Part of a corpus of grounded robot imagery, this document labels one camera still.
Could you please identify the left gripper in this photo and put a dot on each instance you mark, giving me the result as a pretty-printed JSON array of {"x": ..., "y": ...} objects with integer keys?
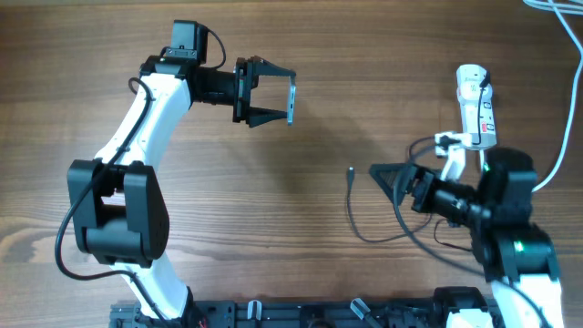
[{"x": 259, "y": 67}]

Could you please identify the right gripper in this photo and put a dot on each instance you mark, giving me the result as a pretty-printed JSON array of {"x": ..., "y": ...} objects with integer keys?
[{"x": 406, "y": 173}]

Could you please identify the smartphone with cyan screen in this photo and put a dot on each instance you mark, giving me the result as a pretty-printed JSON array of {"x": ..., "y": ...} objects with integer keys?
[{"x": 291, "y": 101}]

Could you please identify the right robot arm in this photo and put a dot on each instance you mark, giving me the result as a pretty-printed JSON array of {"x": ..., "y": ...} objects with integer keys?
[{"x": 518, "y": 259}]

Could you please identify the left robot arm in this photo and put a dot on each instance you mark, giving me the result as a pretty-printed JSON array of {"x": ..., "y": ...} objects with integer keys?
[{"x": 117, "y": 209}]

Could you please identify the white USB charger plug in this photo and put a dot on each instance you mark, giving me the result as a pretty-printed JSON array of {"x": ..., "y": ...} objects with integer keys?
[{"x": 471, "y": 92}]

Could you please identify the white power strip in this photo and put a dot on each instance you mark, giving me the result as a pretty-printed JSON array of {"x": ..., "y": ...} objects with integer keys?
[{"x": 478, "y": 118}]

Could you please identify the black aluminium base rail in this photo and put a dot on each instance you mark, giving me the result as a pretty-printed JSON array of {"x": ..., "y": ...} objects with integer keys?
[{"x": 230, "y": 314}]

